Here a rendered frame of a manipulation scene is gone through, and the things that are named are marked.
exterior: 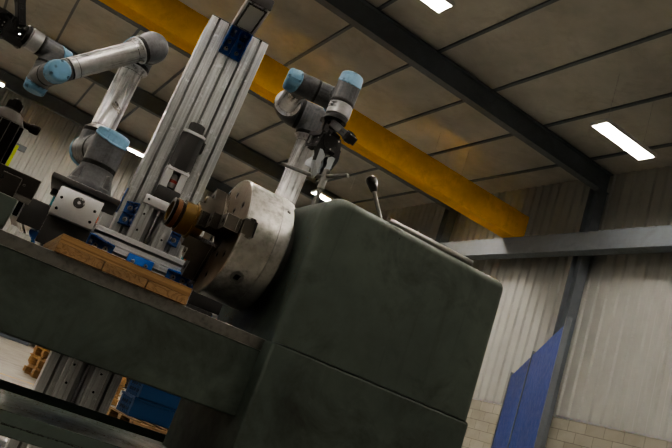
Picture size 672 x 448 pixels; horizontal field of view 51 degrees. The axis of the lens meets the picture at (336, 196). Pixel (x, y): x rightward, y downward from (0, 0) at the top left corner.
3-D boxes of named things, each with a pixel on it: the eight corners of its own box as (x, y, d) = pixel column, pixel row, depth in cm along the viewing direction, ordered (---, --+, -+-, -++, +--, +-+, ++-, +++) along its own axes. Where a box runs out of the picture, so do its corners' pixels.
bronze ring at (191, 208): (203, 211, 184) (171, 196, 181) (215, 207, 176) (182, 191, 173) (189, 244, 182) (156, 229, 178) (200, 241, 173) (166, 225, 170)
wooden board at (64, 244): (147, 303, 188) (153, 289, 189) (185, 305, 156) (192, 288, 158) (37, 258, 177) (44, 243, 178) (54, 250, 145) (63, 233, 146)
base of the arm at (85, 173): (63, 186, 239) (76, 160, 242) (106, 205, 243) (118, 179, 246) (64, 178, 225) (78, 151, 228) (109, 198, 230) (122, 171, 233)
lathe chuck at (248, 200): (209, 293, 197) (258, 192, 201) (241, 316, 168) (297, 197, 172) (180, 281, 193) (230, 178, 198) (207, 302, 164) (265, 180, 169)
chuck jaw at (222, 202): (227, 236, 186) (232, 205, 195) (236, 225, 183) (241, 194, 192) (189, 218, 182) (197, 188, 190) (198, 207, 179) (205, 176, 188)
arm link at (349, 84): (359, 85, 225) (368, 76, 217) (348, 115, 222) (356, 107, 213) (337, 75, 223) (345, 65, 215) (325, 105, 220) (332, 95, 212)
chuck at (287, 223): (220, 298, 198) (268, 197, 202) (254, 322, 169) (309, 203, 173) (209, 293, 197) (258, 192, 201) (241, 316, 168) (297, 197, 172)
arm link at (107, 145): (90, 156, 229) (108, 120, 233) (74, 158, 239) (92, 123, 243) (122, 173, 236) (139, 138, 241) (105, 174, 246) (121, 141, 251)
